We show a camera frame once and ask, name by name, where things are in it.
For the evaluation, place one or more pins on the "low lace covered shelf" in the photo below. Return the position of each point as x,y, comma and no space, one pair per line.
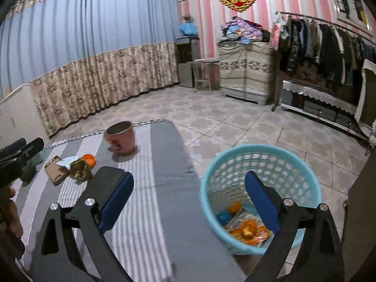
320,106

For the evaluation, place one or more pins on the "white cabinet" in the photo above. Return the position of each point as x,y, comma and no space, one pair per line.
20,117

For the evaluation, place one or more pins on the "cloth covered cabinet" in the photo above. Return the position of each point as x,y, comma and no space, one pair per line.
247,72

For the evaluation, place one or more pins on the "dark green cylinder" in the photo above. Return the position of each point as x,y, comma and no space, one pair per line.
28,172

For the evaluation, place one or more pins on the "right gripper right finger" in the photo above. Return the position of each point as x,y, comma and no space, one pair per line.
320,255

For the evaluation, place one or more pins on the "blue covered water bottle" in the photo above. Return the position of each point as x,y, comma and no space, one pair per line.
188,29

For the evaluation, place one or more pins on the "turquoise plastic basket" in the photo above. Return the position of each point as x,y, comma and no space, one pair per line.
259,177

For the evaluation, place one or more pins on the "white face mask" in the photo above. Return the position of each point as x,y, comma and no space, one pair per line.
67,162

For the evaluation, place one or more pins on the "grey water dispenser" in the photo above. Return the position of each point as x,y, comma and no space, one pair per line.
187,50

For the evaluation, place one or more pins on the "printed snack packet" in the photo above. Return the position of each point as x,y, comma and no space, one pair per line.
240,217

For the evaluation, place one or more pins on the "small potted plant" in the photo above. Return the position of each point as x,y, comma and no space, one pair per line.
187,19

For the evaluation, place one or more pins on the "small metal side table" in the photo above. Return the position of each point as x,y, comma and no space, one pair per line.
205,73

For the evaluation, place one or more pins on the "blue floral curtain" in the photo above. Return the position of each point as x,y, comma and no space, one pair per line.
80,56

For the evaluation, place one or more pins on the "framed wedding photo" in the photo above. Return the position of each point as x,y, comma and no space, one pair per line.
356,14

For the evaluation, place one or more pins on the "pink mug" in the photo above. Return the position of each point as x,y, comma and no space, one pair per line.
121,138

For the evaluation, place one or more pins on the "teal tissue box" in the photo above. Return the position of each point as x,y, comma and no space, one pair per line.
40,157

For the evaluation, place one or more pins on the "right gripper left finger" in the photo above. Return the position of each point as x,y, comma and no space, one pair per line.
56,256

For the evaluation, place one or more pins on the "blue plastic bag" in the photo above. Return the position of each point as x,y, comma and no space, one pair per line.
224,217

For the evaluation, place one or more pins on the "clothes rack with garments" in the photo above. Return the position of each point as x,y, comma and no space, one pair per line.
321,60

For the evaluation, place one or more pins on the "person's left hand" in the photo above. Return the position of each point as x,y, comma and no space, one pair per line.
11,228

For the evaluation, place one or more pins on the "dark wrapper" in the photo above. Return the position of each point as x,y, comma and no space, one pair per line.
80,170

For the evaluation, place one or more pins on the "orange fruit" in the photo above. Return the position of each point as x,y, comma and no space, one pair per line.
234,208

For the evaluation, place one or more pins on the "grey striped tablecloth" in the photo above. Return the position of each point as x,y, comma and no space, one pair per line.
161,234

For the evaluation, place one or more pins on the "black smartphone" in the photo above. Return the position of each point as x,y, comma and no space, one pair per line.
108,188

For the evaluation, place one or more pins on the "pile of clothes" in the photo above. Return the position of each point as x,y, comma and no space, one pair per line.
244,31

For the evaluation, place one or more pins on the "cloth covered furniture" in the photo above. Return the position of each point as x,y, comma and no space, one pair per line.
365,110

